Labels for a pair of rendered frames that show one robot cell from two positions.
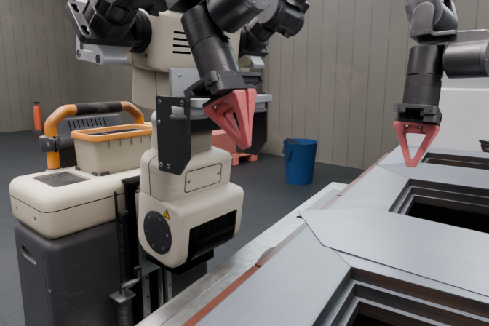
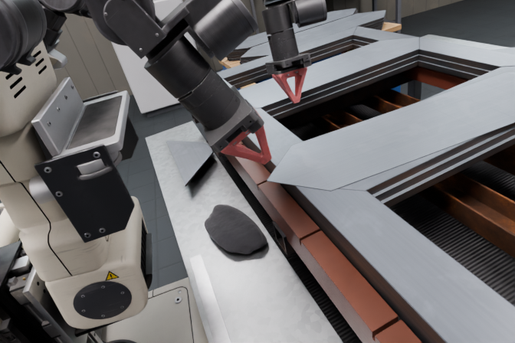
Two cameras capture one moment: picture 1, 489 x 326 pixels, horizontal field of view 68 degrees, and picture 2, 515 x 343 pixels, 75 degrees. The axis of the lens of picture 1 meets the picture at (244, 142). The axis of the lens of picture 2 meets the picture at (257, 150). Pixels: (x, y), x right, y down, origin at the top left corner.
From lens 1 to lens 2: 0.42 m
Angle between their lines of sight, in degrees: 50
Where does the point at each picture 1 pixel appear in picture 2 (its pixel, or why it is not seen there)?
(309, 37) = not seen: outside the picture
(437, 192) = (280, 108)
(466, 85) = not seen: hidden behind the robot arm
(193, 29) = (186, 72)
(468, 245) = (369, 135)
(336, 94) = not seen: hidden behind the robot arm
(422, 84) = (289, 39)
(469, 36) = not seen: outside the picture
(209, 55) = (218, 94)
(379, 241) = (343, 164)
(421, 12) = not seen: outside the picture
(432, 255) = (372, 152)
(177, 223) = (132, 272)
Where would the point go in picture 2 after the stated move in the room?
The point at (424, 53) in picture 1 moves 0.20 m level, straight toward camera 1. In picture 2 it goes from (281, 12) to (352, 19)
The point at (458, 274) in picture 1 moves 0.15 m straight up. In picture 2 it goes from (397, 155) to (398, 80)
